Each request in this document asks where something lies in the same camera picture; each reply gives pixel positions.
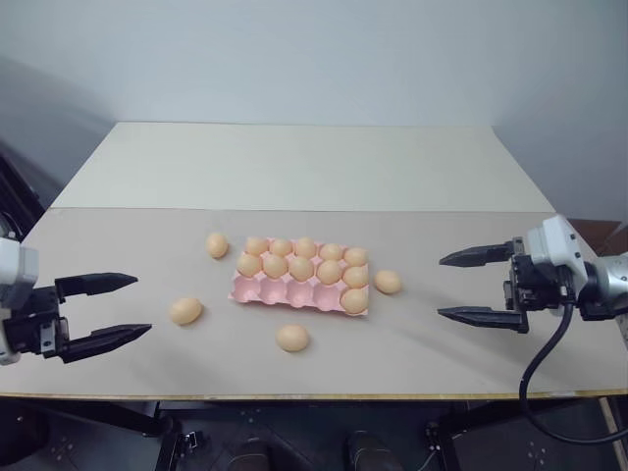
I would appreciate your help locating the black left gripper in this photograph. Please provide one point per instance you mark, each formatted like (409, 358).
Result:
(36, 326)

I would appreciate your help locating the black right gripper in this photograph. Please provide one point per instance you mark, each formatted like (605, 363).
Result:
(537, 289)

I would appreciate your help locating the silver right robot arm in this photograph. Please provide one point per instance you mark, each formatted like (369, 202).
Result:
(611, 282)

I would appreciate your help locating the pink egg tray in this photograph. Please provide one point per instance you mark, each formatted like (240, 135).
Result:
(289, 293)

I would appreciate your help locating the tan egg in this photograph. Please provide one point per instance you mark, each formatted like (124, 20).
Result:
(275, 265)
(305, 246)
(355, 255)
(354, 300)
(186, 310)
(257, 244)
(300, 268)
(216, 245)
(331, 251)
(281, 246)
(387, 281)
(292, 338)
(355, 276)
(329, 271)
(249, 263)

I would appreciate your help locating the black furniture piece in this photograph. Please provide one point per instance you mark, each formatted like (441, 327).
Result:
(19, 189)

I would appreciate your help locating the dark rounded shape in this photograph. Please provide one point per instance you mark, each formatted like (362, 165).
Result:
(369, 451)
(251, 454)

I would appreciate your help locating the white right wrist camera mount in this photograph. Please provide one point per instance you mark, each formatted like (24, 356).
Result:
(554, 243)

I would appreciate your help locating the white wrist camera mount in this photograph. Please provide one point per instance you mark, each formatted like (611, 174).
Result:
(17, 267)
(554, 243)

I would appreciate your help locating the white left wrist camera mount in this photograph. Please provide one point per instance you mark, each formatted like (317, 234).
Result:
(17, 267)

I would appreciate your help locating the black table frame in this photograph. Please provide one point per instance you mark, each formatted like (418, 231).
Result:
(162, 427)

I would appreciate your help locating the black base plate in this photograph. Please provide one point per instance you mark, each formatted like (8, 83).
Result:
(78, 444)
(530, 441)

